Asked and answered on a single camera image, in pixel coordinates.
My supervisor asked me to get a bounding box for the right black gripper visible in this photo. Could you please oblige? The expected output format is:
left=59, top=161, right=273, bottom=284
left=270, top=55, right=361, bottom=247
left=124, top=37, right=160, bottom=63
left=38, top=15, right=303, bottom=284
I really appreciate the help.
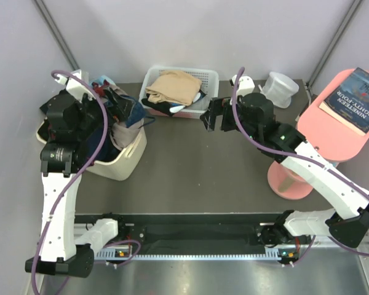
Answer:
left=200, top=97, right=260, bottom=143

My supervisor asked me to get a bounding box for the white plastic basket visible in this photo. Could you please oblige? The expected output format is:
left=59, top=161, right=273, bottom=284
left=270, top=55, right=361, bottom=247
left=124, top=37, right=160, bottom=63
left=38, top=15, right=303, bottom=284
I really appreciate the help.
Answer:
left=139, top=65, right=219, bottom=119

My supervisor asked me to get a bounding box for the Nineteen Eighty-Four book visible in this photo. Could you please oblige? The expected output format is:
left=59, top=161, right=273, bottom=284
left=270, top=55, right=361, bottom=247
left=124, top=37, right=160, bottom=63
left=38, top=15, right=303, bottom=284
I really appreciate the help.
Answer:
left=319, top=68, right=369, bottom=136

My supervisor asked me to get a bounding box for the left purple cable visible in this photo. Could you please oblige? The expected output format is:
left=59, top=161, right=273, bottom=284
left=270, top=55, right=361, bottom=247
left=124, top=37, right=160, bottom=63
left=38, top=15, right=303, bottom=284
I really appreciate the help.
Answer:
left=30, top=69, right=141, bottom=295

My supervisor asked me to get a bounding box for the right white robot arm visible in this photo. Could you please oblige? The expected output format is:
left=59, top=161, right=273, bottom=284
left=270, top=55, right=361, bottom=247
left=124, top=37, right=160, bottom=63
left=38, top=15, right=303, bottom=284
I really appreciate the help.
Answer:
left=200, top=76, right=369, bottom=250

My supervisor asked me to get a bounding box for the pink side table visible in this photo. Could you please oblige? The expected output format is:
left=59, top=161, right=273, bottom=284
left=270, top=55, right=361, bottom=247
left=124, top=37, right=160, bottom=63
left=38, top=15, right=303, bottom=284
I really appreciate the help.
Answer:
left=268, top=68, right=369, bottom=200

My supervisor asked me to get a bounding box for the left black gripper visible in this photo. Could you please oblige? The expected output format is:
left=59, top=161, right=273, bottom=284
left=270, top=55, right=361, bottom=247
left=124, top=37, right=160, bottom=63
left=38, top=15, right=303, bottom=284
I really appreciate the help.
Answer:
left=74, top=85, right=133, bottom=140

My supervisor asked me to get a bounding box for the pile of dark clothes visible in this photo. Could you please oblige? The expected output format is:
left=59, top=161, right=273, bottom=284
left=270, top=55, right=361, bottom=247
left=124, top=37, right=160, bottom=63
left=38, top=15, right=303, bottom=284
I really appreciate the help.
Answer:
left=40, top=76, right=155, bottom=159

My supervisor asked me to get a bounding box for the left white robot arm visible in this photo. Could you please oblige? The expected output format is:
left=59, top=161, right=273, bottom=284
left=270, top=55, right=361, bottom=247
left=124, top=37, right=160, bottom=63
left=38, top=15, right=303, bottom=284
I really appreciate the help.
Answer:
left=25, top=69, right=127, bottom=278

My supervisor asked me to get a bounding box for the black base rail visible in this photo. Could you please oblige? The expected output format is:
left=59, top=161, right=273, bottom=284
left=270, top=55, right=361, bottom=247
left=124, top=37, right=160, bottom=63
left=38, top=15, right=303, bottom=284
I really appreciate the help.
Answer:
left=75, top=213, right=293, bottom=254

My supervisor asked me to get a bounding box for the white cable duct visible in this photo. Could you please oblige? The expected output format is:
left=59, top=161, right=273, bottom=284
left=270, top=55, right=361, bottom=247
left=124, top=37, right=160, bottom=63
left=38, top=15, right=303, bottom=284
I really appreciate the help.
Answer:
left=95, top=246, right=299, bottom=262

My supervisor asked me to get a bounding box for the white mesh laundry bag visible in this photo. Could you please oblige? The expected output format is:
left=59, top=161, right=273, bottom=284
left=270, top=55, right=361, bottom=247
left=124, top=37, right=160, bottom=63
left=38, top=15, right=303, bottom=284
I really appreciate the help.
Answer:
left=261, top=71, right=299, bottom=109

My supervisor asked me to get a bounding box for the cream laundry hamper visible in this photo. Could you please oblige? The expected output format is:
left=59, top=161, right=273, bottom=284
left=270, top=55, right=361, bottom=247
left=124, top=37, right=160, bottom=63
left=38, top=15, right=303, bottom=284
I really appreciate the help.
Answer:
left=36, top=119, right=147, bottom=181

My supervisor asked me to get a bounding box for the beige folded garment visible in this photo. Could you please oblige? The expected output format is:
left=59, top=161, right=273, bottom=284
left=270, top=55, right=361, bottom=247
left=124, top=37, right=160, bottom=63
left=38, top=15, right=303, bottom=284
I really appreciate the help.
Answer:
left=146, top=70, right=202, bottom=106

